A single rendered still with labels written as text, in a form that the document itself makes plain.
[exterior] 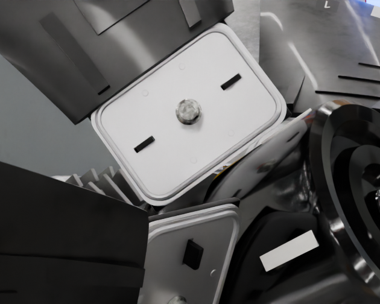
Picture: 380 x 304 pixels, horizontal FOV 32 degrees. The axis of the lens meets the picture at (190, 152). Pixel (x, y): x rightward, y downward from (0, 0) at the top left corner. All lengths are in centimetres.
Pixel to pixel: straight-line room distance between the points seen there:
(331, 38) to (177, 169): 26
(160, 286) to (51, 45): 15
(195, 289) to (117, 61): 13
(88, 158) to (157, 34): 127
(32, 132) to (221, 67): 107
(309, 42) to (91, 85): 25
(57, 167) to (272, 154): 120
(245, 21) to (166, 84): 305
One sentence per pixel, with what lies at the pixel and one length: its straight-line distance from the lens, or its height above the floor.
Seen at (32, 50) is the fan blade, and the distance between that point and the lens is 36.
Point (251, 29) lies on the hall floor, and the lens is 331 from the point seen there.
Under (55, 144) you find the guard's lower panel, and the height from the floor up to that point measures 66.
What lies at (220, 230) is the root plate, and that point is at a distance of 28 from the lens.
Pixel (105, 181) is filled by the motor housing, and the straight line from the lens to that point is 42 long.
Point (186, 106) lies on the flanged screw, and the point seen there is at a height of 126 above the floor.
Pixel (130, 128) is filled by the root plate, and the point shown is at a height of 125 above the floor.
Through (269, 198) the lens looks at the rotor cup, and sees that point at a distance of 29.
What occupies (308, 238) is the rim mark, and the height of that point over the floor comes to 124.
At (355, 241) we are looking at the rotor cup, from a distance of 28.
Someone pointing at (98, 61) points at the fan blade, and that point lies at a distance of 35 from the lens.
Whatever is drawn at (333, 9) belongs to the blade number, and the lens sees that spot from 62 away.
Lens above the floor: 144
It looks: 35 degrees down
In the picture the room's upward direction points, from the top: 11 degrees counter-clockwise
